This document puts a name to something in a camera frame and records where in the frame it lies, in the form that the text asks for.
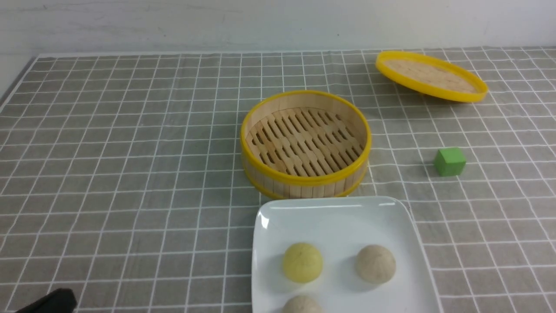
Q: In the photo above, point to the yellow steamed bun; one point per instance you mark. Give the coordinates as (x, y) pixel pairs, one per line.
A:
(302, 263)

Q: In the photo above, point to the beige steamed bun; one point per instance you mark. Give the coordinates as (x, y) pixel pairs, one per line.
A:
(375, 264)

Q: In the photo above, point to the white steamed bun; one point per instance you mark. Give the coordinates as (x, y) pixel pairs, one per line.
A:
(302, 304)

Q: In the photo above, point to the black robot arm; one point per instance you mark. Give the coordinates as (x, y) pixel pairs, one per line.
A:
(61, 300)

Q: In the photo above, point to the white square plate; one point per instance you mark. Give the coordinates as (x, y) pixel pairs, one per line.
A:
(339, 228)

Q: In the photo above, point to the yellow bamboo steamer basket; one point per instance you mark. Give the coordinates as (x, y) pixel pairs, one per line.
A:
(305, 144)

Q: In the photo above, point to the grey checked tablecloth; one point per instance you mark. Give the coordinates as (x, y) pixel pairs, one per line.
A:
(121, 176)

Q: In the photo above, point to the yellow bamboo steamer lid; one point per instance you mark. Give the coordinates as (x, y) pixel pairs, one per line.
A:
(431, 76)

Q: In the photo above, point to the green cube block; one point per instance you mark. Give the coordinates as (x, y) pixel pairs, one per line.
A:
(449, 161)

